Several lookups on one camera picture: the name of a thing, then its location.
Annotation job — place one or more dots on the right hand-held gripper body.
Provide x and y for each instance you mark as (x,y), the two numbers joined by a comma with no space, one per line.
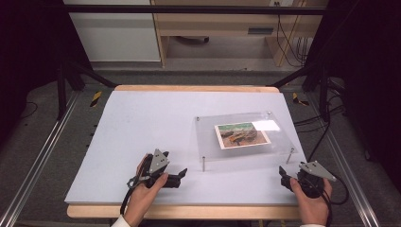
(316,170)

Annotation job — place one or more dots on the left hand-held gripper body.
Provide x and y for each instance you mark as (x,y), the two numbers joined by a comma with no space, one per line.
(158,161)

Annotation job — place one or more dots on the person's right hand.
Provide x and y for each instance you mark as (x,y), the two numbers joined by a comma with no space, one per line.
(312,209)

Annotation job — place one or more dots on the person's left hand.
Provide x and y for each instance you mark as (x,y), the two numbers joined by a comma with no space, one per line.
(142,198)

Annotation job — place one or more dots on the wooden table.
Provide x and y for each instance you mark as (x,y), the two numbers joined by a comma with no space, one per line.
(195,212)

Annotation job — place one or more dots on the white table mat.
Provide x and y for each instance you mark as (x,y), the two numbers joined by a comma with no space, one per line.
(142,126)

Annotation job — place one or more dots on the clear acrylic stand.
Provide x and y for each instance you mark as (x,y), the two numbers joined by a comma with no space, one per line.
(208,145)

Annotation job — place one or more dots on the person's right white sleeve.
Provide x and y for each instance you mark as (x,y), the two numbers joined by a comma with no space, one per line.
(312,225)

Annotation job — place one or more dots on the person's white sleeve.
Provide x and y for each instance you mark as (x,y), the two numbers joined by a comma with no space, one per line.
(312,225)
(120,222)

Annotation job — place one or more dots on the printed photo card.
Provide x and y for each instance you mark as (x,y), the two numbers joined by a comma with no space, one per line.
(242,135)

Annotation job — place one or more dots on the person's left white sleeve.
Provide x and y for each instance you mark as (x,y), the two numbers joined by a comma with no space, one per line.
(120,222)

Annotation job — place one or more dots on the yellow black floor tape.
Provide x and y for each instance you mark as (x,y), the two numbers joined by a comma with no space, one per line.
(299,99)
(95,98)

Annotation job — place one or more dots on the black curtain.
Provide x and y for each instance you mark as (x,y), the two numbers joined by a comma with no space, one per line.
(369,78)
(25,56)

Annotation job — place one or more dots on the black chair base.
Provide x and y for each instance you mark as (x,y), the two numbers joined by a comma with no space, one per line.
(193,39)

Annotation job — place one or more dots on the white cabinet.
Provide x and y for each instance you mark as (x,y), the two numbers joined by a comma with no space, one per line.
(116,34)

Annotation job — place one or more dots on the grey power strip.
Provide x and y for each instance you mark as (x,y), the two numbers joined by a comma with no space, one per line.
(260,31)

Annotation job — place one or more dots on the wooden desk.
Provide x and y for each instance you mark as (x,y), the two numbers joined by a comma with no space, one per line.
(217,22)

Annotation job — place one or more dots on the aluminium floor rail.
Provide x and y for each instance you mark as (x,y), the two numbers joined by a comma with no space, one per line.
(350,176)
(38,160)

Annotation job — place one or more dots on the black metal frame strut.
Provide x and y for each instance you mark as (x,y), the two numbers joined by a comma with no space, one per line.
(323,91)
(61,91)

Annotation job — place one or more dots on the black metal frame crossbar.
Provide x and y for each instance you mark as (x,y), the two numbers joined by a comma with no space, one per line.
(189,9)

